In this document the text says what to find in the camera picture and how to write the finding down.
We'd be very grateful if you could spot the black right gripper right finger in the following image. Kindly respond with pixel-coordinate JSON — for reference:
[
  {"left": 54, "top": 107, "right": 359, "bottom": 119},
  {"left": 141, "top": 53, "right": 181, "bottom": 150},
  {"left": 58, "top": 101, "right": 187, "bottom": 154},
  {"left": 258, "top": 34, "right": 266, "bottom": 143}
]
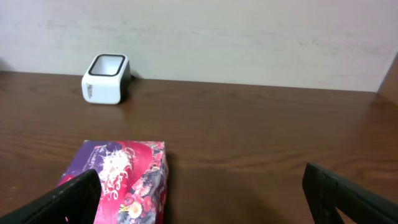
[{"left": 302, "top": 163, "right": 397, "bottom": 224}]

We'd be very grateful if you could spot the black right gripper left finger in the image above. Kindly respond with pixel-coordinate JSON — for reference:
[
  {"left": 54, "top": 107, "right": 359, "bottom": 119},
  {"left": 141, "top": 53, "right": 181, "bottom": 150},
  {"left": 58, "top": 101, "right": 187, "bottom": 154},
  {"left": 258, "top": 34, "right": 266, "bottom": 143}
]
[{"left": 1, "top": 169, "right": 101, "bottom": 224}]

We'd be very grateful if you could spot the pink purple floral packet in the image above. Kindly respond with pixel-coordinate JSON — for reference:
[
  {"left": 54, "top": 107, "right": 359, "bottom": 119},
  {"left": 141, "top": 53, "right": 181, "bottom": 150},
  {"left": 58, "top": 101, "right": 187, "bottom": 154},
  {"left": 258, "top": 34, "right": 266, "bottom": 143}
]
[{"left": 59, "top": 140, "right": 169, "bottom": 224}]

